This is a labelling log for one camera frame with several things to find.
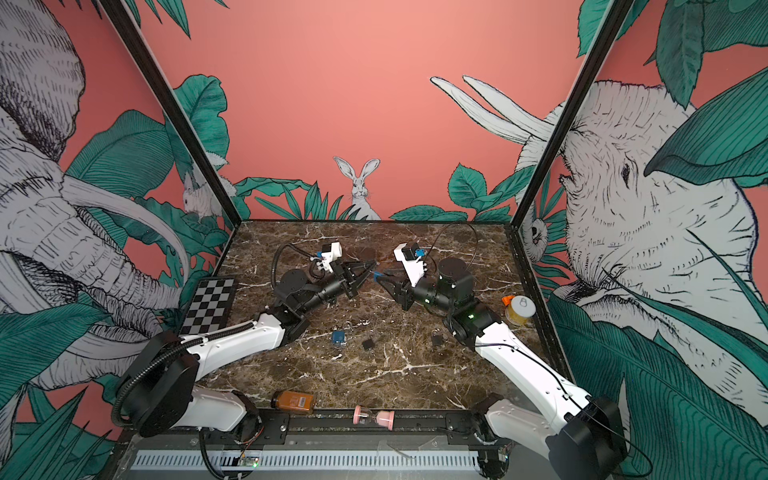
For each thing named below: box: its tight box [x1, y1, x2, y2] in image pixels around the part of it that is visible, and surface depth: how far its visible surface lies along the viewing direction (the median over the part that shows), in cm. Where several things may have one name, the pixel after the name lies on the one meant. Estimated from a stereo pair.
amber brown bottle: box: [271, 390, 315, 411], surface depth 76 cm
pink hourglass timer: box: [353, 405, 395, 431], surface depth 75 cm
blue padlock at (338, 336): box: [332, 330, 345, 344], surface depth 91 cm
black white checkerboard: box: [179, 276, 236, 337], surface depth 95 cm
